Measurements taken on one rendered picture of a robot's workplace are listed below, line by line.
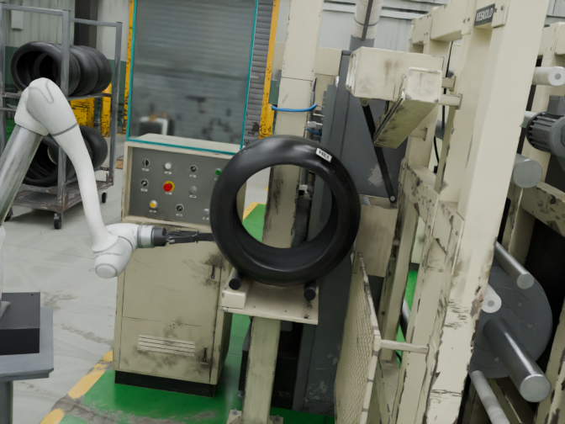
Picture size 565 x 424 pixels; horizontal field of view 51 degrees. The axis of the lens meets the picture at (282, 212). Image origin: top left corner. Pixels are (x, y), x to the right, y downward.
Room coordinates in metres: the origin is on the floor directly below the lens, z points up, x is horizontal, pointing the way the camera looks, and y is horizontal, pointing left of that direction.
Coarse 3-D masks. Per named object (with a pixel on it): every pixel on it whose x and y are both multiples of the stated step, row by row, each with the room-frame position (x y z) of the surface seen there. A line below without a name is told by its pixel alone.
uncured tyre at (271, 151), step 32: (256, 160) 2.04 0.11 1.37; (288, 160) 2.04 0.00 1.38; (320, 160) 2.05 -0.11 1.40; (224, 192) 2.03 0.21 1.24; (352, 192) 2.07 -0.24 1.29; (224, 224) 2.03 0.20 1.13; (352, 224) 2.05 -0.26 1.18; (224, 256) 2.06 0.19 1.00; (256, 256) 2.28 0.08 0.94; (288, 256) 2.29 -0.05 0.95; (320, 256) 2.04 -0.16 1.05
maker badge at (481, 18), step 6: (486, 6) 1.67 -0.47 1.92; (492, 6) 1.61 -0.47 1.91; (480, 12) 1.72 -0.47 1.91; (486, 12) 1.66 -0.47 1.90; (492, 12) 1.60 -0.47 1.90; (480, 18) 1.71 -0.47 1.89; (486, 18) 1.65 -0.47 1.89; (492, 18) 1.59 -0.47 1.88; (474, 24) 1.76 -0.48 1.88; (480, 24) 1.70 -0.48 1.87
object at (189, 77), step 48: (144, 0) 2.74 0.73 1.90; (192, 0) 2.73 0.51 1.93; (240, 0) 2.72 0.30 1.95; (144, 48) 2.74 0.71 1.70; (192, 48) 2.73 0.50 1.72; (240, 48) 2.72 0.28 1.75; (144, 96) 2.74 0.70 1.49; (192, 96) 2.73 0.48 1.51; (240, 96) 2.72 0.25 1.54; (192, 144) 2.73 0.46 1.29; (240, 144) 2.71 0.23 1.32
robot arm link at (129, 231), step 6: (108, 228) 2.15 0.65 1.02; (114, 228) 2.14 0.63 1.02; (120, 228) 2.14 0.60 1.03; (126, 228) 2.14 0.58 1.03; (132, 228) 2.15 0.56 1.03; (138, 228) 2.16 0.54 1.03; (114, 234) 2.10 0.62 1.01; (120, 234) 2.10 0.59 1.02; (126, 234) 2.11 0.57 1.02; (132, 234) 2.13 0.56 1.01; (132, 240) 2.11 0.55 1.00; (132, 246) 2.10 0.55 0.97; (138, 246) 2.14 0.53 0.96
